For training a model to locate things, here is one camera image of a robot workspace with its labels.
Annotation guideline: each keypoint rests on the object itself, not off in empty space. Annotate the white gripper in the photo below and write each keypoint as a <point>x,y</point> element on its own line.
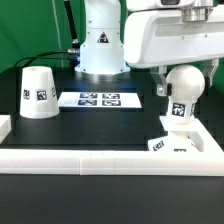
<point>166,32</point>

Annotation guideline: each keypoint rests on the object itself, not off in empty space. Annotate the white lamp bulb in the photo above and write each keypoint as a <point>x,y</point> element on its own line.
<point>187,85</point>

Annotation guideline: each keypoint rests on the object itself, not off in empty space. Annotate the white lamp base block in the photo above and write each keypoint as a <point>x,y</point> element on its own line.
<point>176,140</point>

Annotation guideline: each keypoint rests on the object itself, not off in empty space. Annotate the white lamp shade cone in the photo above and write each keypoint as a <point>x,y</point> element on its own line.
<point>38,93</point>

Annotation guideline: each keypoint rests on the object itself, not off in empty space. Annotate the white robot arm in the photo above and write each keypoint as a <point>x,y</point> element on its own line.
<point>102,53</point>

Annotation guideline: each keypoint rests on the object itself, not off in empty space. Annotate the white U-shaped fence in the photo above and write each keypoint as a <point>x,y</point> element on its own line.
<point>208,161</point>

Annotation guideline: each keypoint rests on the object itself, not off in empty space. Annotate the white marker sheet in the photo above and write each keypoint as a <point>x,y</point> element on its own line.
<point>99,100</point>

